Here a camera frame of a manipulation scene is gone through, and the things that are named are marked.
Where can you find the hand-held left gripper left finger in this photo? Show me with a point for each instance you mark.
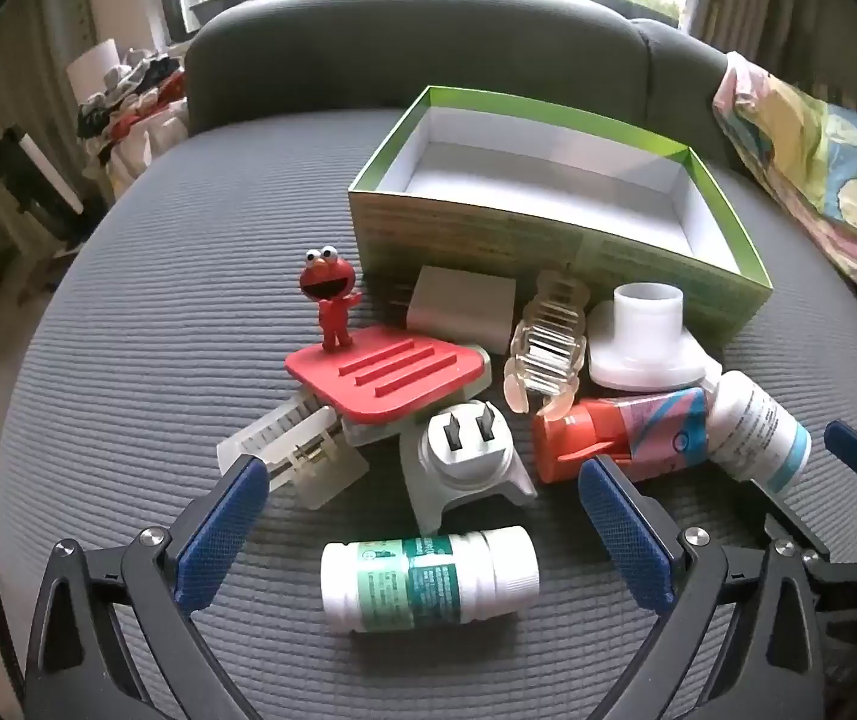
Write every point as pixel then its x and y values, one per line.
pixel 218 529

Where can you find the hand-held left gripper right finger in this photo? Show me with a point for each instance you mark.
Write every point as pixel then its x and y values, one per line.
pixel 623 532

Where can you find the white bottle with blue label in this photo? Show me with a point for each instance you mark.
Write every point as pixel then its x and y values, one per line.
pixel 750 427

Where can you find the pink tube with orange cap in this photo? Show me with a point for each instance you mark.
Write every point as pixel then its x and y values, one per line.
pixel 585 435

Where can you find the clear plastic hair clip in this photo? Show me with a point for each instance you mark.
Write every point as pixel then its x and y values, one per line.
pixel 308 457

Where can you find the white plastic funnel cup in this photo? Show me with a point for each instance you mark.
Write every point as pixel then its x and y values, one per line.
pixel 645 360

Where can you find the white plug adapter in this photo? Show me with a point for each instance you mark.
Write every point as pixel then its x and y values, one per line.
pixel 466 457

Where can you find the white bottle with green label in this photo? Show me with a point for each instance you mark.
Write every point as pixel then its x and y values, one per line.
pixel 428 577

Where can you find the red tray with monster figure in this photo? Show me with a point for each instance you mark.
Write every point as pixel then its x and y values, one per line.
pixel 398 375

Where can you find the white charger block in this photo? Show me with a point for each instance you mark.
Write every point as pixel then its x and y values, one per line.
pixel 458 307

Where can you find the green cardboard box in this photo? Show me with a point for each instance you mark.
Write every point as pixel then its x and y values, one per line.
pixel 473 240

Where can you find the grey sofa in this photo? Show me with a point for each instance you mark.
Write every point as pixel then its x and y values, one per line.
pixel 173 315

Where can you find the printed blanket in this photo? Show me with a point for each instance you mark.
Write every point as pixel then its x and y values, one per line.
pixel 810 150

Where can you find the black and white vacuum cleaner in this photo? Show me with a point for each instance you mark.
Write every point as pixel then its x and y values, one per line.
pixel 53 180

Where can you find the pile of clothes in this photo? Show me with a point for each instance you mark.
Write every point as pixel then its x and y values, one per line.
pixel 136 90

